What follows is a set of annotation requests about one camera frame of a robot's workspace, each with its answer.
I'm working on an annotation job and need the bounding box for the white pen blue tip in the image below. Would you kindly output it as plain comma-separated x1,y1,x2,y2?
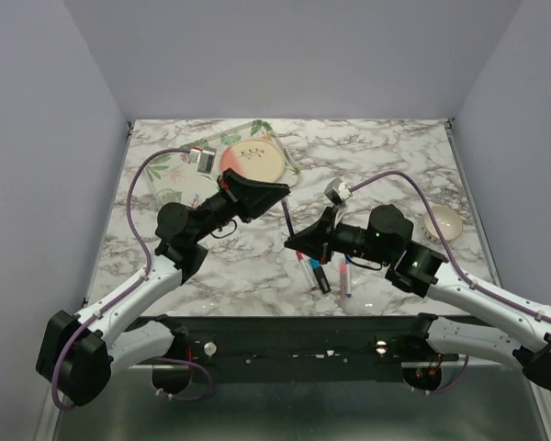
344,256,353,299

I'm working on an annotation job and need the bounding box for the pink pen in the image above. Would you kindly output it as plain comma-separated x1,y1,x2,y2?
339,260,349,298

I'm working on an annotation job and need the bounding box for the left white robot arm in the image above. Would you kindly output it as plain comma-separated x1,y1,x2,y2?
36,169,290,411

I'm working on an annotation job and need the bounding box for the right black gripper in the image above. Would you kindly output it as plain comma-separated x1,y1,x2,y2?
287,202,392,265

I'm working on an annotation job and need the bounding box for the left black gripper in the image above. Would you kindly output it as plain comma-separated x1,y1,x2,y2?
192,171,292,244

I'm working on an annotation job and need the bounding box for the pink cream plate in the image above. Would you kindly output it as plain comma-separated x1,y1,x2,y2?
219,139,286,183

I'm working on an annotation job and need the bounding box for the dark blue pen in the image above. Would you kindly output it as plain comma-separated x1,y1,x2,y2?
281,198,295,237

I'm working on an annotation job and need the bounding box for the leaf patterned tray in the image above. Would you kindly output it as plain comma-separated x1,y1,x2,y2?
144,119,300,207

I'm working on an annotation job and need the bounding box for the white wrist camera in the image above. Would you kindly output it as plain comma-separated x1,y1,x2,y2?
324,177,353,224
188,147,219,180

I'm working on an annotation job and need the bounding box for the small patterned bowl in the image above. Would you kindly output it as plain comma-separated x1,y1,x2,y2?
423,205,464,242

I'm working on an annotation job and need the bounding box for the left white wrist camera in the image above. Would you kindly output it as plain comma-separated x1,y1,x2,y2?
188,147,219,180

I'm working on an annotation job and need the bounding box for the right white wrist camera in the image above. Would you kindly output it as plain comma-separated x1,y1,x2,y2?
324,177,353,224

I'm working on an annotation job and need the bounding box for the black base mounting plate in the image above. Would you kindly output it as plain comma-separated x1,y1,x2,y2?
155,314,458,384

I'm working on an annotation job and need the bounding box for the white pen red tip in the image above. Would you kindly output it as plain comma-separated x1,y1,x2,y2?
296,252,317,290

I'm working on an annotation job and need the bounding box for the black marker blue tip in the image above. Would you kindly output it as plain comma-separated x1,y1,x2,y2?
309,258,331,294

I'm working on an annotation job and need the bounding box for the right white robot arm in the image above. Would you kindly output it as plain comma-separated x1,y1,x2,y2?
285,205,551,391

